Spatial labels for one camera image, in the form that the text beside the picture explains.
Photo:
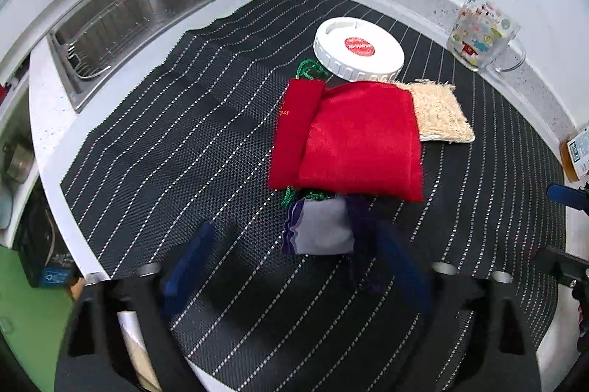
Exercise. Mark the purple and grey sock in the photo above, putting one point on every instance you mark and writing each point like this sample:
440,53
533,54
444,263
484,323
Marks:
322,226

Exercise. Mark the stainless steel sink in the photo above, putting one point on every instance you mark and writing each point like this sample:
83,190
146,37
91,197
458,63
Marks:
138,19

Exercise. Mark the cardboard box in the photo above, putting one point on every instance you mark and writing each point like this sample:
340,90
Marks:
138,350

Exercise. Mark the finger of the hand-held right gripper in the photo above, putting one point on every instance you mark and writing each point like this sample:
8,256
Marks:
566,195
563,265

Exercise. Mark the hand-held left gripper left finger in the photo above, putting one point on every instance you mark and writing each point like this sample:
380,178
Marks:
188,265

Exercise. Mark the printed glass mug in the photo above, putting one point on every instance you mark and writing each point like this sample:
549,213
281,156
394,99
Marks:
483,33

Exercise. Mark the labelled tea bottle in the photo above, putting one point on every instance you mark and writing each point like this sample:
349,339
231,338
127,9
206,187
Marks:
577,157

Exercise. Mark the dark box with blue label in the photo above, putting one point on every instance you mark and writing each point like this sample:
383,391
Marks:
50,277

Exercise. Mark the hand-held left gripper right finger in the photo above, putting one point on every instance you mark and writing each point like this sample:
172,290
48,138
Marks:
405,272

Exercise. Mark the red cloth pouch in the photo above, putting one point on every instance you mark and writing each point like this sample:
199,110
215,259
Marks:
359,143

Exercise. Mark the white lid with red label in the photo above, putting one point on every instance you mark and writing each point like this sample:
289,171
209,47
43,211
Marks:
336,51

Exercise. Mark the black striped mat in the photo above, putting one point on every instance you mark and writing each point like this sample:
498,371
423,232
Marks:
207,143

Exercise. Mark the beige loofah pad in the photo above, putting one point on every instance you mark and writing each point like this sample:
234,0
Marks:
441,115

